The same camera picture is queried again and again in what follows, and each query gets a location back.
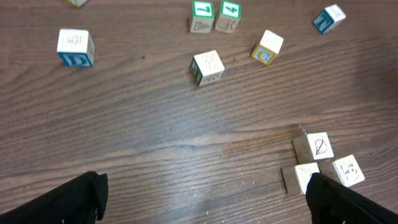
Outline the block with blue D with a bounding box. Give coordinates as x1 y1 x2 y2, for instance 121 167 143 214
57 29 95 67

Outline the block with red side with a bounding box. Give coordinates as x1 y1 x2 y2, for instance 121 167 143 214
292 132 334 164

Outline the block with yellow C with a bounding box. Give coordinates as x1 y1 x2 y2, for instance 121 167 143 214
251 30 284 65

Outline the small plain wooden block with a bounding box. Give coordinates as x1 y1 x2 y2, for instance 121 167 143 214
67 0 88 7

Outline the block with green L top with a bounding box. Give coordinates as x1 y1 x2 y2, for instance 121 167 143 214
189 1 215 34

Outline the block with blue H side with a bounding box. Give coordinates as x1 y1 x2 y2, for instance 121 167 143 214
318 154 365 187

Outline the block with green 4 top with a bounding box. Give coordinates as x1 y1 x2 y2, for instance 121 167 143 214
215 1 242 34

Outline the block with red G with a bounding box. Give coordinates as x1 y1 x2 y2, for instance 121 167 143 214
282 162 320 195

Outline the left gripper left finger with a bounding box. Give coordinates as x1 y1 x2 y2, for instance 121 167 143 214
1 171 108 224

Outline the block with umbrella drawing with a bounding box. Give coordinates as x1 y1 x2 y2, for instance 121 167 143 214
313 4 346 34

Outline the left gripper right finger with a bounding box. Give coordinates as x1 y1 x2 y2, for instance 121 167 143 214
305 172 397 224

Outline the block with yellow side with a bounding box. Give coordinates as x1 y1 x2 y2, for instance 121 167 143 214
190 50 225 86

